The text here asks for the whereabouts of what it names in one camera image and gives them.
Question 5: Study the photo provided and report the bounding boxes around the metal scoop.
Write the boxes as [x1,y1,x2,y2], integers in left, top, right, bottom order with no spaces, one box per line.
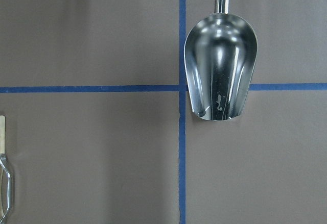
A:
[183,0,258,121]

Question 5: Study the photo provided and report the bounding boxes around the metal cutting board handle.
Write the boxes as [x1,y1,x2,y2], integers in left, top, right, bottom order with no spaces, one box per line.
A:
[1,154,14,223]

